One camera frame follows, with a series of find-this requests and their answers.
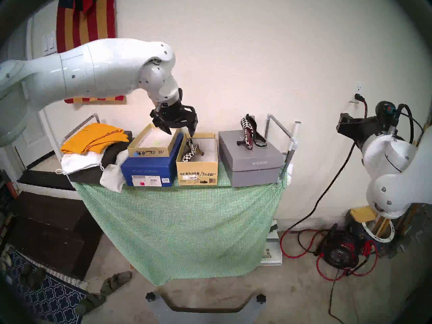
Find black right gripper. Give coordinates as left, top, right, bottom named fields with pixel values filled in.
left=336, top=113, right=389, bottom=151

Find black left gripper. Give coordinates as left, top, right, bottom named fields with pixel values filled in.
left=150, top=88, right=198, bottom=138

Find houndstooth high heel shoe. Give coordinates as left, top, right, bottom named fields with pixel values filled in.
left=237, top=114, right=268, bottom=151
left=181, top=137, right=205, bottom=163

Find yellow cardboard shoe box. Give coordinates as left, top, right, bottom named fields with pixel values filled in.
left=175, top=132, right=219, bottom=187

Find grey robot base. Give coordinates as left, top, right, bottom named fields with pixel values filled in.
left=145, top=291, right=267, bottom=324

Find yellow shoe box lid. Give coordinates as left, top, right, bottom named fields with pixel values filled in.
left=127, top=123, right=181, bottom=158

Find blue shoe box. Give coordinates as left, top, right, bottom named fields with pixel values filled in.
left=120, top=132, right=185, bottom=188

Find grey Vionic shoe box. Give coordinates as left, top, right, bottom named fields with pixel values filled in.
left=218, top=130, right=285, bottom=188

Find white box under table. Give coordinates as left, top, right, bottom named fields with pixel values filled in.
left=260, top=222, right=283, bottom=267

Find white dust bag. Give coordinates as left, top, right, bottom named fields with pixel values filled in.
left=99, top=149, right=130, bottom=193
left=55, top=151, right=104, bottom=176

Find orange folded cloth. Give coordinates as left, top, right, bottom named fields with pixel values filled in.
left=60, top=123, right=131, bottom=155

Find yellow envelope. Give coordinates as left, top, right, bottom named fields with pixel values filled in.
left=350, top=206, right=378, bottom=223

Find green checked tablecloth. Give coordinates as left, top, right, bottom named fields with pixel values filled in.
left=72, top=163, right=290, bottom=287

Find white and black cloth pile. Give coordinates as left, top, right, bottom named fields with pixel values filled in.
left=69, top=131, right=133, bottom=185

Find blue patterned pot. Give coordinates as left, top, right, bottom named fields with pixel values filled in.
left=344, top=210, right=396, bottom=257

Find red yellow striped flag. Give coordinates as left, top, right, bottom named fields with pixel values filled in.
left=55, top=0, right=127, bottom=105

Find dark brown wooden steps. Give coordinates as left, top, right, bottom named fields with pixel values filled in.
left=6, top=191, right=104, bottom=280

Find olive green sandal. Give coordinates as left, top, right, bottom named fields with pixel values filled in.
left=75, top=293, right=107, bottom=317
left=100, top=271, right=133, bottom=296

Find dark slipper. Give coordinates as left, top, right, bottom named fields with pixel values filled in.
left=18, top=264, right=33, bottom=287
left=29, top=267, right=46, bottom=290

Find blue patterned rug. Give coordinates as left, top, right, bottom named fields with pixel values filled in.
left=0, top=247, right=90, bottom=324

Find white wall outlet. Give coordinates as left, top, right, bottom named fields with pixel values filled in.
left=351, top=82, right=365, bottom=105

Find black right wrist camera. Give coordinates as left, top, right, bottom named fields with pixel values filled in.
left=375, top=100, right=398, bottom=125

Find grey pipe table rail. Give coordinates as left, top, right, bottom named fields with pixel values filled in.
left=265, top=114, right=302, bottom=184
left=60, top=113, right=101, bottom=149

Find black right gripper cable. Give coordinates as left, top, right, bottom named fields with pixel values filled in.
left=396, top=104, right=425, bottom=145

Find black red power cable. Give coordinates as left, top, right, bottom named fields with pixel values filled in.
left=279, top=93, right=369, bottom=260

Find white tape ring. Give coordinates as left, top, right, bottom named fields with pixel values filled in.
left=361, top=218, right=396, bottom=244

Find black red cable reel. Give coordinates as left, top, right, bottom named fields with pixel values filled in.
left=315, top=223, right=379, bottom=282

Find white light switch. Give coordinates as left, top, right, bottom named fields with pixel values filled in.
left=42, top=32, right=57, bottom=57

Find black floor cord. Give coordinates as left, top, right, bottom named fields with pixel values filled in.
left=328, top=269, right=345, bottom=324

